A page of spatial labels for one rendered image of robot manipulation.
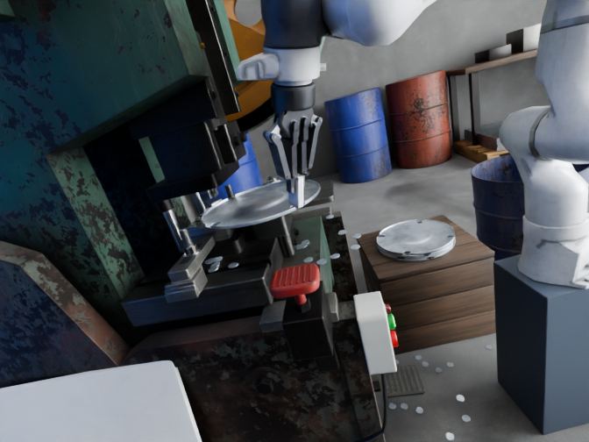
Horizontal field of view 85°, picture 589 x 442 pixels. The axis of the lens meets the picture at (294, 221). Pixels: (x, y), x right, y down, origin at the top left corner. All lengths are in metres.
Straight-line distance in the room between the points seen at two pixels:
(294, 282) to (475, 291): 0.96
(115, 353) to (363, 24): 0.73
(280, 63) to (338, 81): 3.50
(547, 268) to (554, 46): 0.47
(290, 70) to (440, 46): 3.75
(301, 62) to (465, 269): 0.95
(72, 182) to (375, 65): 3.65
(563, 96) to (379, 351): 0.58
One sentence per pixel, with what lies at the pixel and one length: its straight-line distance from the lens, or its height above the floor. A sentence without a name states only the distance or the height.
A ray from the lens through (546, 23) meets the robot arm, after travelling 0.86.
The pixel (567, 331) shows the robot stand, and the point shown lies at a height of 0.34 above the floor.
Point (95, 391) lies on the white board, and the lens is 0.84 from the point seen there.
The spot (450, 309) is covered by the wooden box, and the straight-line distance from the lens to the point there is 1.32.
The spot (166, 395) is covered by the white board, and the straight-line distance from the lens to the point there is 0.77.
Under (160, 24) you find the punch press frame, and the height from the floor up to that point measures 1.13.
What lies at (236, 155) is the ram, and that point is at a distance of 0.71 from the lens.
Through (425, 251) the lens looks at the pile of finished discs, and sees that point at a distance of 1.24.
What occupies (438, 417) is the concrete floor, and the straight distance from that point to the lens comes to 1.22.
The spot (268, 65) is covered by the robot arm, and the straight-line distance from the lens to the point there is 0.53.
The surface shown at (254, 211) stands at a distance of 0.71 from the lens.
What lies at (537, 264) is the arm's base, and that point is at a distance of 0.95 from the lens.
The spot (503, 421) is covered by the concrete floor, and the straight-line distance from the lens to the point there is 1.24.
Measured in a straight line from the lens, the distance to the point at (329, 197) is 0.68.
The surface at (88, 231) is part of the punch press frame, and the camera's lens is 0.73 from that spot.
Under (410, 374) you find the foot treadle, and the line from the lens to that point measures 1.10.
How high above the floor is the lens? 0.99
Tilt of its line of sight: 20 degrees down
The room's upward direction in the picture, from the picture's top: 15 degrees counter-clockwise
